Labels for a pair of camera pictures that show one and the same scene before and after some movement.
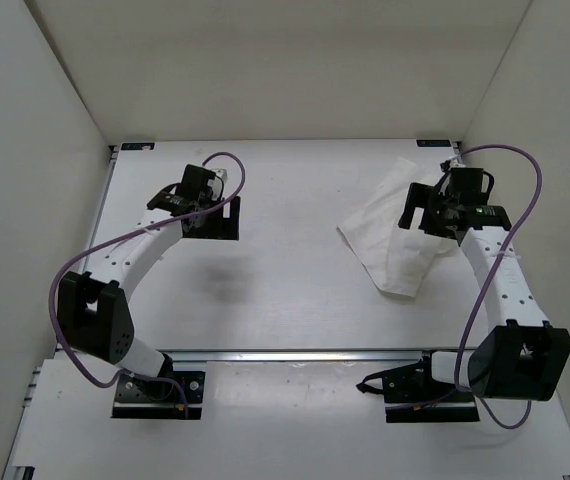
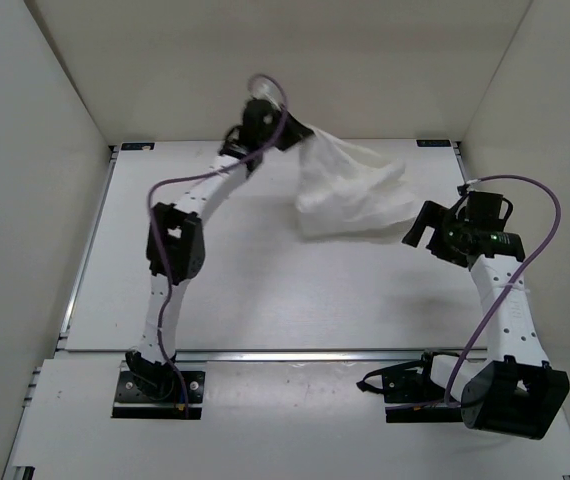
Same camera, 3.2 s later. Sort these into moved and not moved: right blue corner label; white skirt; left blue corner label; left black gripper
Moved: white skirt; left black gripper
Not moved: left blue corner label; right blue corner label
